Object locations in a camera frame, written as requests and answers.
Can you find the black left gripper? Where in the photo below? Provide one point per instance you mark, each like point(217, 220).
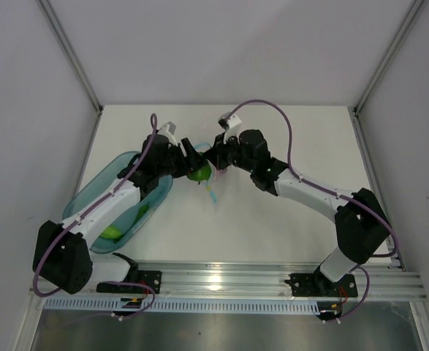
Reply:
point(187, 165)

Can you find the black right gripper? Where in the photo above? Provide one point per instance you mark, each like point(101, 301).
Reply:
point(215, 155)

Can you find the green bell pepper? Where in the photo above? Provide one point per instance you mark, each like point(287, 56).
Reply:
point(203, 175)

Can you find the clear zip top bag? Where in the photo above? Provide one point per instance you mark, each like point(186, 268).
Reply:
point(209, 185)

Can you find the green chili pepper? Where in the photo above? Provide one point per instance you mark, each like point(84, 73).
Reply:
point(141, 212)

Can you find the green cucumber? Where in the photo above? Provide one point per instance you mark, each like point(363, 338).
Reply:
point(111, 233)

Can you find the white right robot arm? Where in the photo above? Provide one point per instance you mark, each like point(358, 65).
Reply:
point(360, 224)

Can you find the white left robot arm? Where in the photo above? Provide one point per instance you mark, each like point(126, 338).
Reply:
point(63, 254)

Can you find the teal plastic tray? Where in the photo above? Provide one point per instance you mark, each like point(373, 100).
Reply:
point(90, 197)

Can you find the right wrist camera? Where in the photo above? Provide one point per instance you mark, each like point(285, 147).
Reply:
point(230, 123)

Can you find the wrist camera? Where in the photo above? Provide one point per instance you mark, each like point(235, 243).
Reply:
point(230, 123)
point(167, 130)

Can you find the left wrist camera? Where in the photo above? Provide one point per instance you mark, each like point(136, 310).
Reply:
point(167, 130)

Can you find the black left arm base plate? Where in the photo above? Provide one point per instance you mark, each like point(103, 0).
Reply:
point(152, 279)

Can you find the right aluminium frame post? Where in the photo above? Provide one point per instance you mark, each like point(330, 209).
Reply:
point(399, 37)

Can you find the aluminium frame post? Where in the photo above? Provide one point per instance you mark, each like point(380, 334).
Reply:
point(399, 37)
point(68, 50)

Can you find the white slotted cable duct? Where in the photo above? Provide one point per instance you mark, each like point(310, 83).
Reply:
point(187, 305)

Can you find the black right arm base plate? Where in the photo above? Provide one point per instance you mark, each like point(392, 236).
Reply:
point(317, 285)

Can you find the left aluminium frame post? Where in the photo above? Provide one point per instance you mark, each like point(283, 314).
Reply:
point(68, 50)

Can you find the aluminium table edge rail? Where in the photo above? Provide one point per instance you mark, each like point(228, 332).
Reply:
point(265, 281)

